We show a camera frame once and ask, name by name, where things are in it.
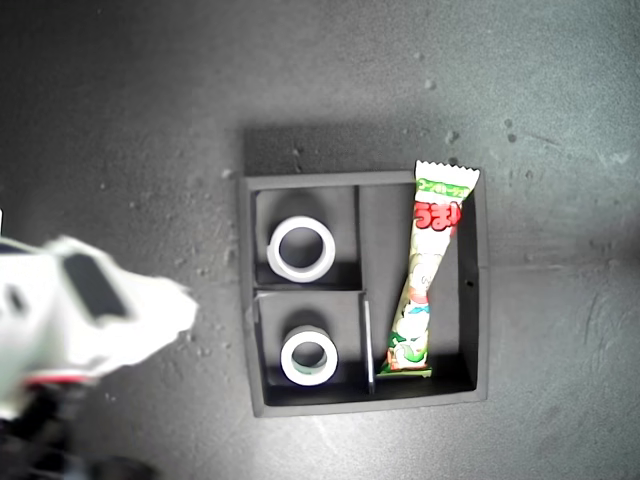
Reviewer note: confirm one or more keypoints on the black tray with wells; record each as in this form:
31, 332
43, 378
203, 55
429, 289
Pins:
380, 240

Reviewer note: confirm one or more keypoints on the large white tape roll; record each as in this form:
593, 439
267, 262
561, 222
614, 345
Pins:
274, 255

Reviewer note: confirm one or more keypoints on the white tape roll green core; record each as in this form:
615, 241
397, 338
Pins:
286, 360

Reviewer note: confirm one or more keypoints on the green printed snack bar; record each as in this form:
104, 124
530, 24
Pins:
425, 270

